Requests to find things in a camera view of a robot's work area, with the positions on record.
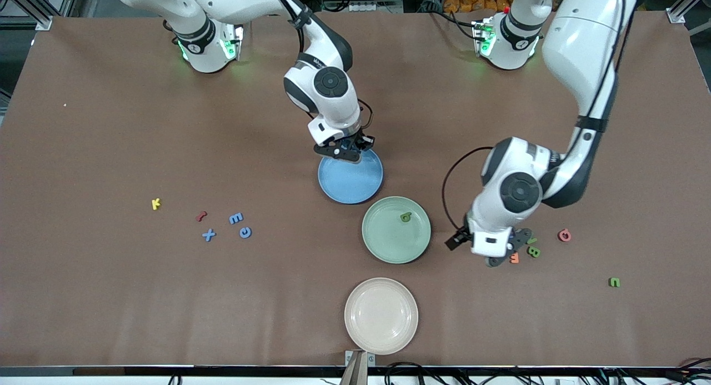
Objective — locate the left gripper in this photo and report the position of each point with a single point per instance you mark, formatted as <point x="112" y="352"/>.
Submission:
<point x="457" y="240"/>

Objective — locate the blue foam lowercase e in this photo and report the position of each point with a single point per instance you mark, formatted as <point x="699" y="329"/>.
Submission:
<point x="241" y="233"/>

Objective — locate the brown table cover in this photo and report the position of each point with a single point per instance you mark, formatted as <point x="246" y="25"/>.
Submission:
<point x="111" y="318"/>

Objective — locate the blue foam capital E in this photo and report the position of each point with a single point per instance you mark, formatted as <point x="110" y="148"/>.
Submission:
<point x="235" y="218"/>

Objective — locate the green foam letter b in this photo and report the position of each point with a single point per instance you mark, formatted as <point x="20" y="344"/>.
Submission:
<point x="403" y="219"/>
<point x="531" y="252"/>

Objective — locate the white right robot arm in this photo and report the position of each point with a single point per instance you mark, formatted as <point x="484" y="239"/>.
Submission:
<point x="333" y="110"/>

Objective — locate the red foam letter r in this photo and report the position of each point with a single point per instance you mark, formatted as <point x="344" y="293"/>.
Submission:
<point x="201" y="216"/>

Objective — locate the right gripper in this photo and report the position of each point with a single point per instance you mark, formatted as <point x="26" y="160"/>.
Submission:
<point x="362" y="141"/>

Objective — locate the green round plate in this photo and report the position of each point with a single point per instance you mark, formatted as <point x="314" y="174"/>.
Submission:
<point x="389" y="240"/>

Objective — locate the silver aluminium frame post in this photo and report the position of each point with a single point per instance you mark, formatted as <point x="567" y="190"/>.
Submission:
<point x="39" y="15"/>
<point x="680" y="10"/>

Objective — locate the yellow foam letter k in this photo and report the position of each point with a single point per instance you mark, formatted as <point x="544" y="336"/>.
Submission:
<point x="155" y="204"/>

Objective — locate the grey metal table clamp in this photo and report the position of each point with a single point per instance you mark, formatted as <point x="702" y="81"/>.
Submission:
<point x="355" y="368"/>

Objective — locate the blue round plate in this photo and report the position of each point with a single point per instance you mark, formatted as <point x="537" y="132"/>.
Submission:
<point x="350" y="179"/>

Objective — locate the pink foam letter Q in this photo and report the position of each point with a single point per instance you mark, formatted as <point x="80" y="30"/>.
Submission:
<point x="560" y="235"/>

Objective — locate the blue foam letter x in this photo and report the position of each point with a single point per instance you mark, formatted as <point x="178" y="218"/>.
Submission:
<point x="209" y="235"/>

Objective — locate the beige round plate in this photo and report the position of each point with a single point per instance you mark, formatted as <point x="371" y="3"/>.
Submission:
<point x="381" y="315"/>

